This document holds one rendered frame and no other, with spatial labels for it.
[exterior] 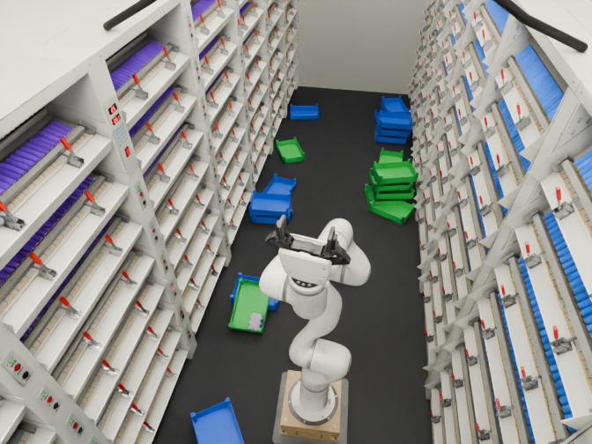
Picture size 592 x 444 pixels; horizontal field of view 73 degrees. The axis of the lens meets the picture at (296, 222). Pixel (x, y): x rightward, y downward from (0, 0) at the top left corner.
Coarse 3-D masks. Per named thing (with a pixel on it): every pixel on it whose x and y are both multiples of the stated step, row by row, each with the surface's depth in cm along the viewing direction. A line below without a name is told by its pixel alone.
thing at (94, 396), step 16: (144, 288) 179; (160, 288) 182; (144, 304) 174; (128, 320) 168; (144, 320) 170; (128, 336) 163; (112, 352) 157; (128, 352) 159; (96, 368) 149; (112, 368) 150; (96, 384) 147; (112, 384) 150; (80, 400) 141; (96, 400) 145; (96, 416) 142
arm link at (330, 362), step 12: (324, 348) 147; (336, 348) 147; (312, 360) 146; (324, 360) 145; (336, 360) 144; (348, 360) 146; (312, 372) 157; (324, 372) 146; (336, 372) 145; (312, 384) 155; (324, 384) 155
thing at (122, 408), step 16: (160, 304) 194; (160, 320) 191; (144, 336) 184; (160, 336) 186; (144, 352) 179; (128, 368) 172; (144, 368) 175; (128, 384) 168; (112, 400) 163; (128, 400) 165; (112, 416) 159; (112, 432) 156
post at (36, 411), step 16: (0, 320) 95; (0, 336) 96; (0, 352) 97; (16, 352) 101; (0, 368) 97; (32, 368) 108; (0, 384) 99; (16, 384) 103; (32, 384) 108; (48, 384) 115; (32, 400) 109; (64, 400) 122; (32, 416) 113; (48, 416) 116; (64, 416) 123; (80, 416) 131; (64, 432) 124; (96, 432) 142
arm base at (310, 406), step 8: (296, 392) 177; (304, 392) 163; (312, 392) 159; (320, 392) 159; (328, 392) 167; (296, 400) 174; (304, 400) 167; (312, 400) 163; (320, 400) 164; (328, 400) 171; (296, 408) 171; (304, 408) 171; (312, 408) 168; (320, 408) 169; (328, 408) 172; (304, 416) 169; (312, 416) 169; (320, 416) 169
